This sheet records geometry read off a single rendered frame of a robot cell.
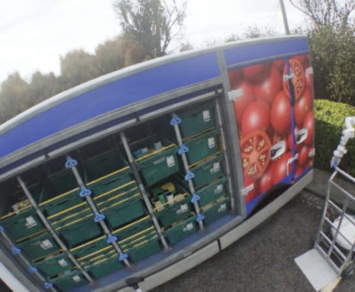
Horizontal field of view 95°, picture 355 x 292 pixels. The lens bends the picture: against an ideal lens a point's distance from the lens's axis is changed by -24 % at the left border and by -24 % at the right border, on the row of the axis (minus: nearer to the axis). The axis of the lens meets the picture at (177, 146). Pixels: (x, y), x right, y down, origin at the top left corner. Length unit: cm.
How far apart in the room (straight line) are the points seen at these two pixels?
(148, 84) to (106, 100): 32
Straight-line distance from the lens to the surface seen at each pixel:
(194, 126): 194
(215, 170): 221
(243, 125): 206
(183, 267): 253
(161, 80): 158
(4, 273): 243
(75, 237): 209
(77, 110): 148
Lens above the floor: 244
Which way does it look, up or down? 23 degrees down
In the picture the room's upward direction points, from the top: 15 degrees counter-clockwise
